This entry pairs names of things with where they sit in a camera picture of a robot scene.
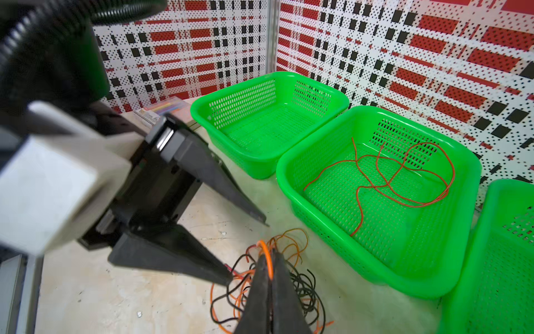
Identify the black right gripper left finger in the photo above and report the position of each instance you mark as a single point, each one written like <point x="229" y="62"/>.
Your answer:
<point x="257" y="312"/>

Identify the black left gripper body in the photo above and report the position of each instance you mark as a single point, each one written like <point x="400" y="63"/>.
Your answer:
<point x="155" y="194"/>

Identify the middle green plastic basket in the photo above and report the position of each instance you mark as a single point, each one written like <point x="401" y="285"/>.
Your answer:
<point x="393" y="198"/>

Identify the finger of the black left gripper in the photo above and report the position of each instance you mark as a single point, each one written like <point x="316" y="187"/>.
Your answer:
<point x="188" y="150"/>
<point x="172" y="249"/>

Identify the green plastic basket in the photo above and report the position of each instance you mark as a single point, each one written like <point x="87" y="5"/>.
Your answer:
<point x="495" y="290"/>
<point x="255" y="122"/>
<point x="393" y="198"/>

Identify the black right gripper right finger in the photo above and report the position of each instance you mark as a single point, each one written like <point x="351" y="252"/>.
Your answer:
<point x="288" y="315"/>

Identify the coloured marker pack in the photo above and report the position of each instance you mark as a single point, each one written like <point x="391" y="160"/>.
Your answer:
<point x="173" y="106"/>

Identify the left green plastic basket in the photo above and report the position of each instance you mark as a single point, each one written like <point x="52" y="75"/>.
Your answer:
<point x="255" y="122"/>

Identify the right green plastic basket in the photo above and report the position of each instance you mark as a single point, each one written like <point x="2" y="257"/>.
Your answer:
<point x="495" y="290"/>

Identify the metal base rail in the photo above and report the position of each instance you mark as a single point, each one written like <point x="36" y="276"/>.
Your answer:
<point x="21" y="277"/>

